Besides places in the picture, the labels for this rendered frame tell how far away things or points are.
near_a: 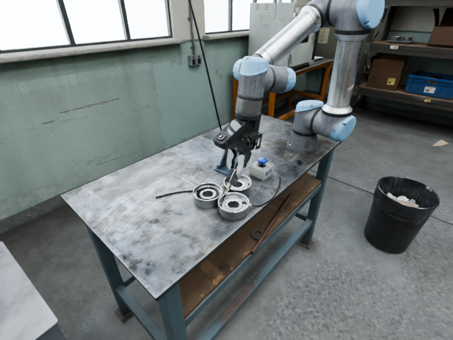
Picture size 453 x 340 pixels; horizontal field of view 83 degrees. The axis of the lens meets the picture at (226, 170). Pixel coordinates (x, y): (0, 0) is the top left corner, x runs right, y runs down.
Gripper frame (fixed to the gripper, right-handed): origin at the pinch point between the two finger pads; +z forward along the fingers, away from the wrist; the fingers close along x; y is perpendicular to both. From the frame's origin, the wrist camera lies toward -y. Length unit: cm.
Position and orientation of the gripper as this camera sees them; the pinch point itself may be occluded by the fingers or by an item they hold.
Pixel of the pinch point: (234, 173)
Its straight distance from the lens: 84.4
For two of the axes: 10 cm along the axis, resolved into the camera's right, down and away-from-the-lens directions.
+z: -1.2, 8.9, 4.4
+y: 6.7, -2.6, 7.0
